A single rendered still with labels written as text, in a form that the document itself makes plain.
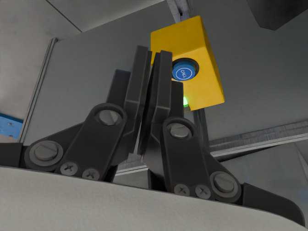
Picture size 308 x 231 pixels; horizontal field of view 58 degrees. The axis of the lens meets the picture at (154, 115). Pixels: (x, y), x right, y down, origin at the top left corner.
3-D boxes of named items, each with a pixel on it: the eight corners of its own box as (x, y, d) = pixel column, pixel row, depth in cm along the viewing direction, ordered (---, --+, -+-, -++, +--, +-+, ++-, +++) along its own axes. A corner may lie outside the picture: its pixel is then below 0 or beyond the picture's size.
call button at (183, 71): (197, 71, 50) (198, 78, 49) (176, 77, 51) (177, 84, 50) (190, 56, 47) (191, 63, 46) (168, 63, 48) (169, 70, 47)
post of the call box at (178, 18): (190, 20, 66) (196, 56, 58) (178, 24, 67) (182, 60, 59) (187, 10, 63) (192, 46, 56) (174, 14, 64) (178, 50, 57)
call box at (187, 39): (218, 67, 63) (226, 103, 57) (176, 79, 66) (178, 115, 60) (199, 8, 51) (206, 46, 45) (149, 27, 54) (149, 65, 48)
